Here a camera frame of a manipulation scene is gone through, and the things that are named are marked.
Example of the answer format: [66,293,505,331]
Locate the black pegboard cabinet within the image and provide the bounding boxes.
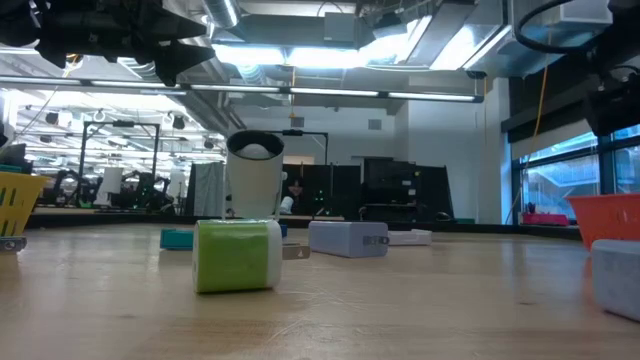
[363,157,454,222]

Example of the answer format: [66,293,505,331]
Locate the black aluminium table frame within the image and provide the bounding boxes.
[24,213,584,240]

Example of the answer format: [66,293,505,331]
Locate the orange plastic basket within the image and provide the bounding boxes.
[564,193,640,251]

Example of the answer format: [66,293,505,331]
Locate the black background rig frame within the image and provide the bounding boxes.
[78,119,162,201]

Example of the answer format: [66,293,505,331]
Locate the silver air duct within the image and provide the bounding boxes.
[201,0,242,30]

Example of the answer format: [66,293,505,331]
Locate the grey fabric cover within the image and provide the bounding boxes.
[185,160,227,218]

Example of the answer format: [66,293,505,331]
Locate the green white wall charger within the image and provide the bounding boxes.
[192,218,312,295]

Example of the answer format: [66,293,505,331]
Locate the white panel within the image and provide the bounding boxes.
[101,166,125,195]

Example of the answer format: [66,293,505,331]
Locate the grey junction box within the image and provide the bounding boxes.
[323,12,357,44]

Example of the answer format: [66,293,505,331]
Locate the white cylinder lamp black rim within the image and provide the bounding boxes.
[224,129,287,222]

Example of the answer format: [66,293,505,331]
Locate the long ceiling light strip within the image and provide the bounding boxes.
[0,74,485,105]

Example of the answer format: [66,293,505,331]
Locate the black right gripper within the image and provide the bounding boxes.
[583,69,640,137]

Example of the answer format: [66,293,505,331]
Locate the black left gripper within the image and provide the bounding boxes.
[37,0,217,87]

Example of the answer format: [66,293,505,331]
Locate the yellow plastic basket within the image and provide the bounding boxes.
[0,171,51,238]

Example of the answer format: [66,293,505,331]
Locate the black partition panel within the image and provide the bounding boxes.
[282,162,363,222]

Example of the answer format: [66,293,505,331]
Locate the yellow hanging cable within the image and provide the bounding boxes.
[504,64,550,226]

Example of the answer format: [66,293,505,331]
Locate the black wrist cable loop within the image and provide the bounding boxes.
[514,0,612,55]

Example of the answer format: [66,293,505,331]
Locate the teal digital display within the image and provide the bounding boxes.
[159,227,195,251]

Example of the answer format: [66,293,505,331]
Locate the red storage bin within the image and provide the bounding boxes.
[521,212,570,228]

